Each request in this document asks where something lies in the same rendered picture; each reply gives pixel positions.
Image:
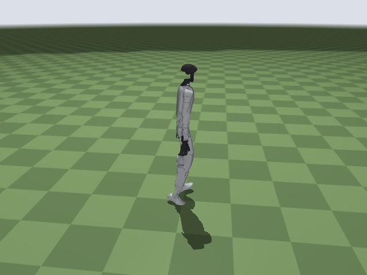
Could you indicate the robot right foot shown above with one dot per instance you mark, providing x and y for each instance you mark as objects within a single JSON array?
[{"x": 177, "y": 201}]

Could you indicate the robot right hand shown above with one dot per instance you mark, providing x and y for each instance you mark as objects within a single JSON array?
[{"x": 184, "y": 147}]

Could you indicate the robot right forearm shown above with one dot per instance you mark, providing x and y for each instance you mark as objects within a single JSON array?
[{"x": 185, "y": 126}]

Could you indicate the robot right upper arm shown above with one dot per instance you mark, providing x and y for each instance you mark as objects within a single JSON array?
[{"x": 187, "y": 96}]

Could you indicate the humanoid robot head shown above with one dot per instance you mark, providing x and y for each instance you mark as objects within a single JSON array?
[{"x": 188, "y": 69}]

